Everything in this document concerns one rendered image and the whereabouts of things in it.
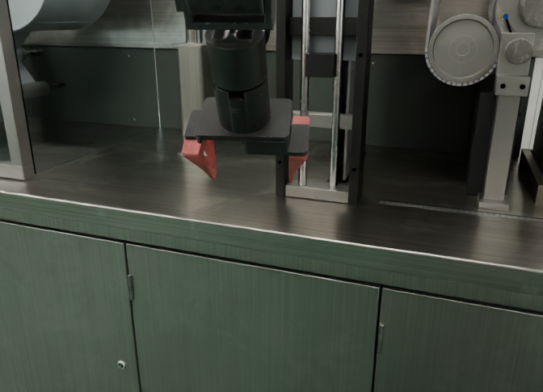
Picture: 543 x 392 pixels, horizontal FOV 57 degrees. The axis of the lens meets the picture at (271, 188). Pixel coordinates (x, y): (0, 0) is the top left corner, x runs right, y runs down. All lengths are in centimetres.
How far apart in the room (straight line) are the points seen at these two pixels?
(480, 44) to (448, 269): 42
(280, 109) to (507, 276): 41
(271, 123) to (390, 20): 82
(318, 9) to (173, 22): 69
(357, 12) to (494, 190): 41
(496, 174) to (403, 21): 51
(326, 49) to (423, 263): 41
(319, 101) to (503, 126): 57
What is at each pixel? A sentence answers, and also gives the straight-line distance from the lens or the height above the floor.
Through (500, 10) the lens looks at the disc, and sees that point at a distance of 99.
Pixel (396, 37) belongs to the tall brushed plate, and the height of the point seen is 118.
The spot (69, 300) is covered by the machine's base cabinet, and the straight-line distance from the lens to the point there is 118.
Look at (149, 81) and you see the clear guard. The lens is 154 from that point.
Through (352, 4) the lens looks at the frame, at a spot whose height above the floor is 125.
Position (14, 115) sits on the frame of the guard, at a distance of 115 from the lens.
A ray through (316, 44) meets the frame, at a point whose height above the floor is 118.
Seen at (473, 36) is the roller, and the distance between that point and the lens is 99.
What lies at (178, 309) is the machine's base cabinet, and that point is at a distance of 101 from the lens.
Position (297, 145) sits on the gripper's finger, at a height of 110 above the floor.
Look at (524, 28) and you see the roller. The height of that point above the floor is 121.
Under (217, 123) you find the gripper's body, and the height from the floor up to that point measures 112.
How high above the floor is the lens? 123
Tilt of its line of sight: 19 degrees down
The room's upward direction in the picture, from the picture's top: straight up
